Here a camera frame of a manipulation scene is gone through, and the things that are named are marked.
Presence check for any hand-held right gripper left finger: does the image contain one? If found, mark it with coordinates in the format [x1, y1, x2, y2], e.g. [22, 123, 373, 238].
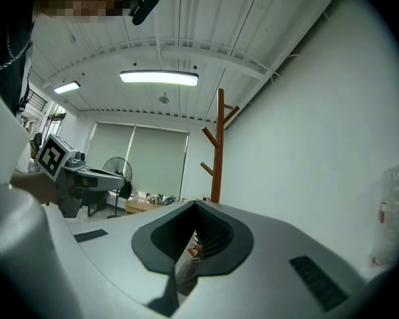
[65, 200, 197, 319]

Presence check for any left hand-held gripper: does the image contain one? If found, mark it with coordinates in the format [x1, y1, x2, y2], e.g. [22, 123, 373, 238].
[35, 134, 126, 219]

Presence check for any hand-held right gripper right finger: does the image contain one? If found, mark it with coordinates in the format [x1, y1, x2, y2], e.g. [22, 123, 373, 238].
[172, 200, 370, 319]

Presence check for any grey cloth garment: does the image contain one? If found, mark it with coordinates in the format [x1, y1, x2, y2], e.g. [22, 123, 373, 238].
[175, 258, 201, 296]

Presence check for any brown wooden coat rack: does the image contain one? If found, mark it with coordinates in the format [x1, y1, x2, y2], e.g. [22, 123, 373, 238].
[200, 88, 241, 204]

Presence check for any person's left forearm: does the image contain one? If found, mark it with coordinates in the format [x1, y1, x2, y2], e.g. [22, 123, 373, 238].
[10, 170, 59, 206]

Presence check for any black floor fan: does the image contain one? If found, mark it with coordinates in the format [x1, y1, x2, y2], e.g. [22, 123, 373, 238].
[102, 156, 134, 219]

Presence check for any black low table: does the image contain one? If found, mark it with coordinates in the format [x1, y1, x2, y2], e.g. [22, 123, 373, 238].
[78, 190, 108, 218]

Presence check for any grey roller blind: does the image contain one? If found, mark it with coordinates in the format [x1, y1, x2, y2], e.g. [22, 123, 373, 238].
[128, 125, 190, 201]
[86, 122, 136, 179]

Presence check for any light wooden coffee table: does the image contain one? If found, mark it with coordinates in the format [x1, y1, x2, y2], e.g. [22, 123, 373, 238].
[124, 199, 164, 216]

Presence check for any short ceiling light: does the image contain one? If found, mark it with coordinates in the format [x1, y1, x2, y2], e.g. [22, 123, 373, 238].
[53, 80, 82, 95]

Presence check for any long ceiling light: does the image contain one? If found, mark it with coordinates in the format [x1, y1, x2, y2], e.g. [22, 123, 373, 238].
[119, 70, 200, 87]

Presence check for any person's black printed T-shirt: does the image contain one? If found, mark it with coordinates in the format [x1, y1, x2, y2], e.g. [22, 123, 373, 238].
[0, 0, 35, 116]

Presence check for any silver chain necklace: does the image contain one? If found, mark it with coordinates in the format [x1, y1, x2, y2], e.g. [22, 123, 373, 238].
[0, 34, 33, 72]

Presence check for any black head-worn camera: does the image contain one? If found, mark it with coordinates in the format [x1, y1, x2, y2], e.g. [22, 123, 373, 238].
[128, 0, 162, 27]

